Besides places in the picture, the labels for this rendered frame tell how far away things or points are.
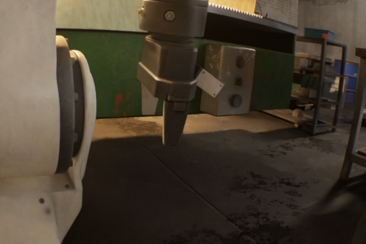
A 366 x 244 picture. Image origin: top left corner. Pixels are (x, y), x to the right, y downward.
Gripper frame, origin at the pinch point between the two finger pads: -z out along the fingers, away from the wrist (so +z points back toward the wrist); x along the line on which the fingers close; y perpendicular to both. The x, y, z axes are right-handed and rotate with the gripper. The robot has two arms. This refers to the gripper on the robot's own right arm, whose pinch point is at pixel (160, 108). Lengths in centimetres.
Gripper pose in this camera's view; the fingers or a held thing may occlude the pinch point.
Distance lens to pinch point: 47.0
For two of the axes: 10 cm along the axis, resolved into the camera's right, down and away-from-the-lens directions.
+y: -9.3, -0.1, -3.7
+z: 1.3, -9.4, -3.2
